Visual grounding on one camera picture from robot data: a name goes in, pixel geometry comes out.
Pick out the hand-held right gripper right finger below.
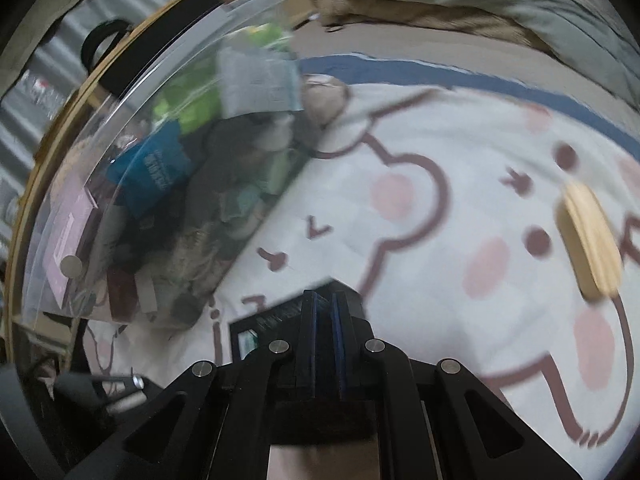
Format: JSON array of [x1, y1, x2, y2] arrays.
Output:
[[327, 290, 583, 480]]

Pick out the grey metal tube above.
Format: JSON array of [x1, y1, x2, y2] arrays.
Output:
[[54, 372, 147, 414]]

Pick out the blue packet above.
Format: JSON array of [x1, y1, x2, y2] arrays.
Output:
[[107, 120, 194, 219]]

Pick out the clear plastic storage bin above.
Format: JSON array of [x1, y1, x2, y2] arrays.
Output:
[[10, 0, 352, 333]]

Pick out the oval wooden block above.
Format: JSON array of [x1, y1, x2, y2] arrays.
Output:
[[557, 182, 626, 304]]

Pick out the printed cartoon blanket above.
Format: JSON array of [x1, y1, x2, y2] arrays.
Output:
[[85, 52, 640, 480]]

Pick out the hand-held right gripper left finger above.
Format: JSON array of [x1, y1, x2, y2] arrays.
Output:
[[65, 290, 327, 480]]

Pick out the grey printed packet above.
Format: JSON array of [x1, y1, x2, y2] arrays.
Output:
[[217, 47, 304, 117]]

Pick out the white slatted panel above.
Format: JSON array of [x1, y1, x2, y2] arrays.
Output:
[[0, 5, 118, 261]]

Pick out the green packet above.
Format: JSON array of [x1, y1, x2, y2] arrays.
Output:
[[152, 25, 296, 134]]

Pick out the black cardboard box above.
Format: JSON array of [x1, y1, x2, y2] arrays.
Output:
[[229, 282, 377, 445]]

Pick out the pink flat box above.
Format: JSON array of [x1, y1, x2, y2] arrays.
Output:
[[42, 180, 101, 311]]

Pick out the beige fluffy blanket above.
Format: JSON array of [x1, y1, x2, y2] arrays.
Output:
[[310, 0, 551, 57]]

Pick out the black ring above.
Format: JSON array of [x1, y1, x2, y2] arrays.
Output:
[[81, 19, 134, 69]]

